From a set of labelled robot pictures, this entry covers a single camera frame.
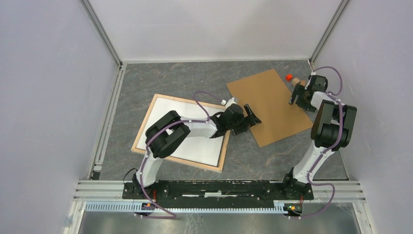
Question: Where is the brown cardboard backing board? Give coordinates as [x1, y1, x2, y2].
[226, 69, 313, 147]

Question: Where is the printed photo with white border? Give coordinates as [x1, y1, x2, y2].
[137, 97, 228, 167]

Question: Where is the light wooden picture frame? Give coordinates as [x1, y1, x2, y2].
[131, 94, 232, 174]

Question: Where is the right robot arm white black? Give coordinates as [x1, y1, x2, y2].
[281, 74, 357, 199]

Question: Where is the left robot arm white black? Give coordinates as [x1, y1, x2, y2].
[132, 102, 262, 199]

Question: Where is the small wooden cube block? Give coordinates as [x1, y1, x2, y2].
[291, 78, 300, 86]

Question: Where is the red cube block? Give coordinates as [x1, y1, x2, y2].
[285, 74, 293, 81]

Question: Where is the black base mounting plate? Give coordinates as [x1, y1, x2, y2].
[122, 180, 314, 209]

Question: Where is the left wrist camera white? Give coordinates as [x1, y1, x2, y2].
[221, 97, 237, 108]

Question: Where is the aluminium rail with comb strip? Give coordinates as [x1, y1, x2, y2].
[74, 180, 365, 215]

